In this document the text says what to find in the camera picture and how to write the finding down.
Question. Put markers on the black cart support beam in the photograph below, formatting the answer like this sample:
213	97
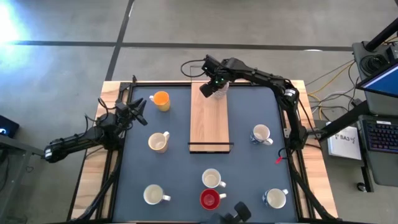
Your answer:
342	123

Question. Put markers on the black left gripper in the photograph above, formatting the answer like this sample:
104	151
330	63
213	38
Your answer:
127	117

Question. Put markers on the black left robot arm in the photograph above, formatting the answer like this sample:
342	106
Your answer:
77	140

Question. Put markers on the black electronic device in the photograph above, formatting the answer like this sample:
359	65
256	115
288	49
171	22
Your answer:
7	126

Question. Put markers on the black rounded object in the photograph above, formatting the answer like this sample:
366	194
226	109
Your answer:
242	211

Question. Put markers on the black caster wheel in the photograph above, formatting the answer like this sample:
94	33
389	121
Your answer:
361	187

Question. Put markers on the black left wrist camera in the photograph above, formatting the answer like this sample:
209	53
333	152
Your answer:
122	107

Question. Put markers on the blue-grey table mat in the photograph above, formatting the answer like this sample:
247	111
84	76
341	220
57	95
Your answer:
174	168

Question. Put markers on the yellow mug orange inside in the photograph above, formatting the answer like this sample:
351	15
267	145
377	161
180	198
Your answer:
161	99

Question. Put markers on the black backlit keyboard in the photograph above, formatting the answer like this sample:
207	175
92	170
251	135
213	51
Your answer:
381	137

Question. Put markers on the pink spiral pattern mug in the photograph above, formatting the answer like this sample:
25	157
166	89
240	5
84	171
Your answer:
157	142

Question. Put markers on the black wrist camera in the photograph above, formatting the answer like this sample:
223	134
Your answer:
122	107
211	63

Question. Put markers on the blue floral pattern mug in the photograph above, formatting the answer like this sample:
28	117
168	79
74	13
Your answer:
275	198
260	133

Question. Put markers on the monitor with blue screen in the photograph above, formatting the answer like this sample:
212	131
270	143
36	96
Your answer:
384	82

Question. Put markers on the small red tag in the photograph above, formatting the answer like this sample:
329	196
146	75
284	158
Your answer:
278	160

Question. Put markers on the red diamond pattern mug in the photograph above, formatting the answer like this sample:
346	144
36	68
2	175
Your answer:
153	194

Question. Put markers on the teal geometric pattern mug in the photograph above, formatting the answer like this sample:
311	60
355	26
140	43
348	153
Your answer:
211	179

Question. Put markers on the grey equipment cart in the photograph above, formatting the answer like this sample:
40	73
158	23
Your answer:
382	105

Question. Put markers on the pink zigzag pattern mug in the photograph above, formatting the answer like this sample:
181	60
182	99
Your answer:
221	92

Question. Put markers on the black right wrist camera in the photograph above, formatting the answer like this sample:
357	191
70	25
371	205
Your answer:
211	63

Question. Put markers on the white printed paper sheet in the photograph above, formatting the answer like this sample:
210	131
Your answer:
345	144

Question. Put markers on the black vertical pole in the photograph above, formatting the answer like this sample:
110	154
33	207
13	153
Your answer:
382	37

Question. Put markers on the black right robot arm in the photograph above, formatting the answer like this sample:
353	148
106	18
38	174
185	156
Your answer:
264	79

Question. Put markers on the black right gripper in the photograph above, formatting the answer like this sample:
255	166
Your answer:
219	77

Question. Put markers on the wooden shelf board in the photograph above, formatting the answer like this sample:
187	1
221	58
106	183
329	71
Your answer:
208	124

